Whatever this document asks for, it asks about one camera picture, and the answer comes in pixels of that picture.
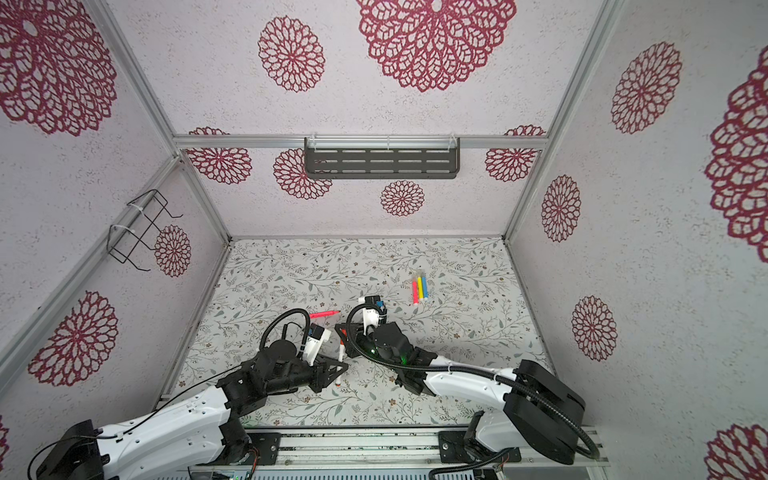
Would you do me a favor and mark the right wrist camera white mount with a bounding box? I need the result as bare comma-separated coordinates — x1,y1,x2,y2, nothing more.
358,295,387,335

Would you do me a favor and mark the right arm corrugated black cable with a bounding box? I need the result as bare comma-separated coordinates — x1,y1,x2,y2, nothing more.
344,301,601,480

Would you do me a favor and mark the black wire wall rack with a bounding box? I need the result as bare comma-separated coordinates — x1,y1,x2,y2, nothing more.
105,189,183,272

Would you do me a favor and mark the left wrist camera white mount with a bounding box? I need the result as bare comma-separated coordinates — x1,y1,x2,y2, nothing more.
302,324,331,366

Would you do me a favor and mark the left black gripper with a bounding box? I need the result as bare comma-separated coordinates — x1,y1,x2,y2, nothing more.
268,351,348,394

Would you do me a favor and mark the dark metal wall shelf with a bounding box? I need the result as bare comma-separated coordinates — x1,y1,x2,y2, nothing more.
303,137,461,180

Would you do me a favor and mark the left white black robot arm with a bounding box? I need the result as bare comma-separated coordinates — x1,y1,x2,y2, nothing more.
27,340,349,479

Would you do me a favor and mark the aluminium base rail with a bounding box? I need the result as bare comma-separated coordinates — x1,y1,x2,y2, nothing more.
106,425,611,474

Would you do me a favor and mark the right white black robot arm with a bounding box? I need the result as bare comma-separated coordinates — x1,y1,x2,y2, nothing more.
334,322,599,465

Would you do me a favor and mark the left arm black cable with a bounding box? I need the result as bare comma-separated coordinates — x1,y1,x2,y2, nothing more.
257,308,312,358

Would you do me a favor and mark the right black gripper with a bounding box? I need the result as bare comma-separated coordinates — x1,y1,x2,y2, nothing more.
335,325,403,380

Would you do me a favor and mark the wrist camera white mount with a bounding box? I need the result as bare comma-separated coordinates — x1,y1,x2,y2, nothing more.
302,324,331,366
358,295,387,335

